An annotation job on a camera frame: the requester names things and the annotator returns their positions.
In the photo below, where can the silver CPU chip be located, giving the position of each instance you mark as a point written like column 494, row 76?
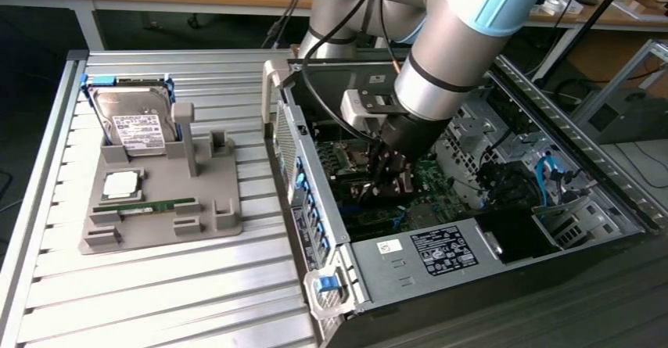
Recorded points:
column 120, row 185

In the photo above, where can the grey power supply unit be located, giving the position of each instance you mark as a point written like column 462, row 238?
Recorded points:
column 391, row 277

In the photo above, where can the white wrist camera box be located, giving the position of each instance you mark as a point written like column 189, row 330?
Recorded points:
column 356, row 109

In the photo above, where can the metal drive cage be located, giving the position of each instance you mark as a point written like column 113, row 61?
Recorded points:
column 469, row 129

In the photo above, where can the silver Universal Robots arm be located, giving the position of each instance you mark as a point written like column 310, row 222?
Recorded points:
column 449, row 51

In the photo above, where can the blue case latch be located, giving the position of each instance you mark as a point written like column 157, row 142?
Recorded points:
column 326, row 284

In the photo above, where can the hard disk in blue caddy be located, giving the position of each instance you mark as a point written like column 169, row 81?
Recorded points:
column 135, row 121

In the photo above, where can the open PC case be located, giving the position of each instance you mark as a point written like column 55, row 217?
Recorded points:
column 469, row 309

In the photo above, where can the grey chipset heatsink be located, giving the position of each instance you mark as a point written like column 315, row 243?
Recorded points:
column 422, row 215

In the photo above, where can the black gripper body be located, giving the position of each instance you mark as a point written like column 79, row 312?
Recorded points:
column 417, row 137

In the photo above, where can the black expansion slot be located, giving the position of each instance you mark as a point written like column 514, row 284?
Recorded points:
column 370, row 223

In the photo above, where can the white device box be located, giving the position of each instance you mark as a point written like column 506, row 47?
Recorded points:
column 565, row 8

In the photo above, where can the grey parts rack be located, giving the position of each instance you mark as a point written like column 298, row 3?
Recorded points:
column 151, row 230

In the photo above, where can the black pole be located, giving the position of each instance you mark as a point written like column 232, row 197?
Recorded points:
column 550, row 66

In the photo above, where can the grey disk bay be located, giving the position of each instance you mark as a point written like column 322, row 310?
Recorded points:
column 570, row 227

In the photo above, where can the aluminium profile frame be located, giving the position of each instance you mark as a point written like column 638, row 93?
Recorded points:
column 625, row 66

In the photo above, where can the green motherboard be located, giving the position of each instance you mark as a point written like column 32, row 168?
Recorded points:
column 438, row 184

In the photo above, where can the green RAM stick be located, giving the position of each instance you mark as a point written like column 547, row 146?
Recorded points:
column 151, row 206

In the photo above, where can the grey computer tower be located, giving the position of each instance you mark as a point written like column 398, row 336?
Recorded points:
column 625, row 117

